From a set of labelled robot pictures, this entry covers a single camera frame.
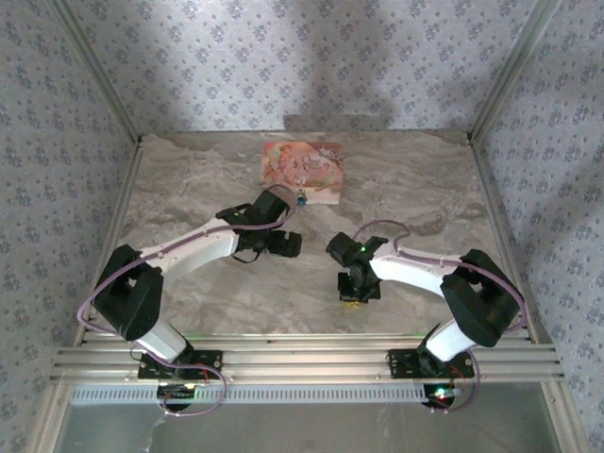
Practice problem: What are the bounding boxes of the thin aluminium rail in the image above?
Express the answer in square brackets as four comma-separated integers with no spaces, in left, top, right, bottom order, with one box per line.
[82,331,532,344]

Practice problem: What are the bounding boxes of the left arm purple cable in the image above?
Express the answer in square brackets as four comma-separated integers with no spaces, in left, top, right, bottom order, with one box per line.
[76,183,297,339]

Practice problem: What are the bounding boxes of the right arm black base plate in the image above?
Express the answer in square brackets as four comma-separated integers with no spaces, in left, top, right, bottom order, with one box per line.
[386,347,476,380]

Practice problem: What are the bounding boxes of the wide aluminium rail beam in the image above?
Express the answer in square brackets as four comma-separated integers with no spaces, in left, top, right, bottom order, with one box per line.
[52,345,566,383]

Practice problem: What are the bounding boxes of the grey slotted cable duct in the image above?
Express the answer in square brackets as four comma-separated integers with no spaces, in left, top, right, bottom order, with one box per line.
[69,380,457,407]

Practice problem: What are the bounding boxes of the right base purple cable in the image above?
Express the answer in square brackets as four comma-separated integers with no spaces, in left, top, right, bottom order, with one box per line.
[428,348,482,416]

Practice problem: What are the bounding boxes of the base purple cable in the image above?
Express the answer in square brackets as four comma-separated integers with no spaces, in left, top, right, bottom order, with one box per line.
[428,348,482,416]
[129,343,229,419]

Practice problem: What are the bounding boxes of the aluminium table edge rail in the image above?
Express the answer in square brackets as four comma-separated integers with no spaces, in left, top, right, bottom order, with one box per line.
[75,139,145,344]
[466,136,539,344]

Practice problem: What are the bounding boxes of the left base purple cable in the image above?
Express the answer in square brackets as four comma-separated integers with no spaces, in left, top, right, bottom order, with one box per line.
[129,343,229,419]

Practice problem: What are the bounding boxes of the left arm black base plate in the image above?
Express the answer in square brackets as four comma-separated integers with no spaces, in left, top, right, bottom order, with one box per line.
[137,348,224,380]

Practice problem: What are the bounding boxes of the aluminium corner post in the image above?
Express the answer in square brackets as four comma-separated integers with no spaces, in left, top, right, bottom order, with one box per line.
[466,0,565,145]
[49,0,145,145]

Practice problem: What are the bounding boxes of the aluminium frame leg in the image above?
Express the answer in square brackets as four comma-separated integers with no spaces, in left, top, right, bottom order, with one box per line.
[540,380,591,453]
[35,380,72,453]

